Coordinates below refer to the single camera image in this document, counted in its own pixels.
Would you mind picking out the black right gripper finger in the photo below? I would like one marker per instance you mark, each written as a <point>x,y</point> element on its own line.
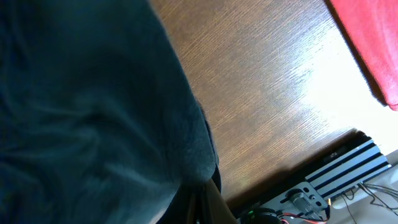
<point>212,209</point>

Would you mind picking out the dark green t-shirt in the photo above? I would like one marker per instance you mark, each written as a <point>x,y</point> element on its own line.
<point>98,121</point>

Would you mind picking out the aluminium extrusion frame rail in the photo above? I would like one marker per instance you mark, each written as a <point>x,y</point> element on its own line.
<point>354,167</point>

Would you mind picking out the red garment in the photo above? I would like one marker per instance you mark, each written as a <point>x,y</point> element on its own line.
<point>372,27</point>

